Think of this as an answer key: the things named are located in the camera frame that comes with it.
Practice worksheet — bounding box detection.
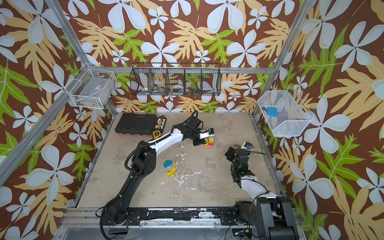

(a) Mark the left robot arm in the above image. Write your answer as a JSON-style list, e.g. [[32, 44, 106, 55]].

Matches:
[[100, 111, 215, 226]]

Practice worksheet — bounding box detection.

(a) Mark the teal wood block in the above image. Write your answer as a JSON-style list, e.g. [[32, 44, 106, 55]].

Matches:
[[163, 160, 174, 169]]

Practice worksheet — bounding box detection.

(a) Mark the yellow arch block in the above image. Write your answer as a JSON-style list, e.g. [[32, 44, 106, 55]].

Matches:
[[166, 166, 177, 177]]

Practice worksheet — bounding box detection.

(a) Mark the yellow tape measure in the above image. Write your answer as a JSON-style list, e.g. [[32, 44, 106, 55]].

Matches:
[[153, 131, 162, 140]]

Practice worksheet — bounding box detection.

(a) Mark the blue object in basket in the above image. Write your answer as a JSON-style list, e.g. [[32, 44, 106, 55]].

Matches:
[[262, 107, 278, 117]]

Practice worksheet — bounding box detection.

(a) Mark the black tool case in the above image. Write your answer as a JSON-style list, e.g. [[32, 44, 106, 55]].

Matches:
[[115, 113, 157, 136]]

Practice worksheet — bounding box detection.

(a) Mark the electronics board with led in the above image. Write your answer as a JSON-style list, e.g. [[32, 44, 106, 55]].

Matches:
[[230, 228, 253, 240]]

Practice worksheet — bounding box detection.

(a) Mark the white mesh basket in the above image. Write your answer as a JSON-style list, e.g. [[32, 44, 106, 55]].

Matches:
[[258, 87, 315, 138]]

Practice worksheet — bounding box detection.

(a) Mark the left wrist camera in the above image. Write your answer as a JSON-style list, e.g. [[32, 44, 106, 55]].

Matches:
[[199, 128, 215, 139]]

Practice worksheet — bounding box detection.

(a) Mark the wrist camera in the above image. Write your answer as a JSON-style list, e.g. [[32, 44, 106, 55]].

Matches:
[[241, 142, 253, 151], [199, 128, 215, 139]]

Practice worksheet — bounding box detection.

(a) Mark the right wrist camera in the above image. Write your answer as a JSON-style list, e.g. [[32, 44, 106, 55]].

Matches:
[[241, 142, 253, 151]]

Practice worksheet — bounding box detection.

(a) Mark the black wire basket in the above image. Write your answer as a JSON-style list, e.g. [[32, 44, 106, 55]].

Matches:
[[128, 63, 222, 96]]

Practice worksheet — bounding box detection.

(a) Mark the white wire basket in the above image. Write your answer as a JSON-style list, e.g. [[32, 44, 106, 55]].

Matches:
[[65, 64, 117, 109]]

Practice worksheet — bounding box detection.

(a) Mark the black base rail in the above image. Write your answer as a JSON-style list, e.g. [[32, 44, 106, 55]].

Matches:
[[100, 204, 256, 227]]

